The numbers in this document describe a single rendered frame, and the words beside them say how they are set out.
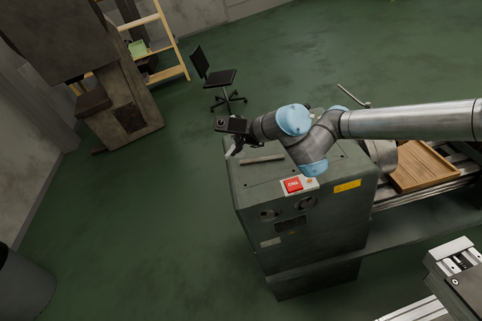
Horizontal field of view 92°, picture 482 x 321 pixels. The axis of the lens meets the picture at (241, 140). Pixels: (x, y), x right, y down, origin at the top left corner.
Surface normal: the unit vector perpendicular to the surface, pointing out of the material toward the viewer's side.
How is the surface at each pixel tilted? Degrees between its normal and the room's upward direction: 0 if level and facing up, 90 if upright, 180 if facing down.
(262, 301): 0
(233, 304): 0
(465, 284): 0
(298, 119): 57
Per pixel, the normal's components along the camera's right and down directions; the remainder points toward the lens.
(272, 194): -0.24, -0.72
